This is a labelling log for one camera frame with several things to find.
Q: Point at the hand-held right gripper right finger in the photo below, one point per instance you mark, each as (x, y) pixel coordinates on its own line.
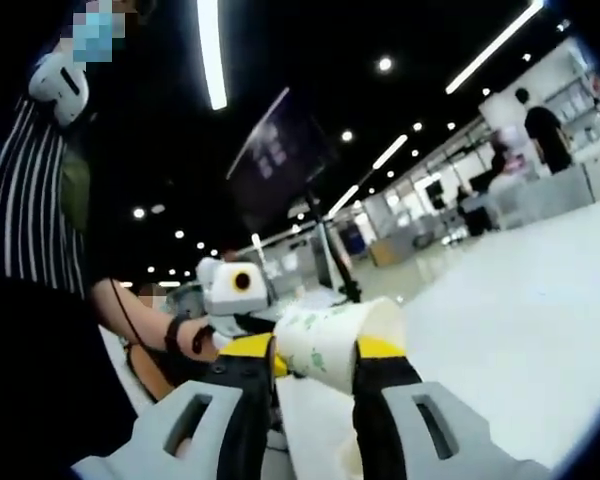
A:
(420, 440)

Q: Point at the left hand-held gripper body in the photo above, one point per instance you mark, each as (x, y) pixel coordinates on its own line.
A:
(225, 295)

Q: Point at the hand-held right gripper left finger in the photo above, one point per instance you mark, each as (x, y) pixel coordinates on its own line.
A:
(180, 440)

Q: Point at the green print paper cup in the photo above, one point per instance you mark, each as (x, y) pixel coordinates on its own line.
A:
(330, 340)

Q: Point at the person's left hand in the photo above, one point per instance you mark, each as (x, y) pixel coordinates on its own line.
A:
(209, 333)

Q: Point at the black display stand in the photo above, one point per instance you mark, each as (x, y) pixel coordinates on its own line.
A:
(337, 260)

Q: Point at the dark display screen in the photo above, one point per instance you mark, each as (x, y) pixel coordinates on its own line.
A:
(280, 160)

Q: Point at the brown cardboard box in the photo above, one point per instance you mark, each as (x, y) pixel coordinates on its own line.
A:
(386, 252)

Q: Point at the operator in striped apron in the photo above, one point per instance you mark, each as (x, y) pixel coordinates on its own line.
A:
(30, 225)

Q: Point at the straight ceiling light strip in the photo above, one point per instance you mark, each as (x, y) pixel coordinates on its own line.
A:
(212, 55)

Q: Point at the white chest device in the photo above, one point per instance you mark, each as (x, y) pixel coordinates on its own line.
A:
(60, 90)

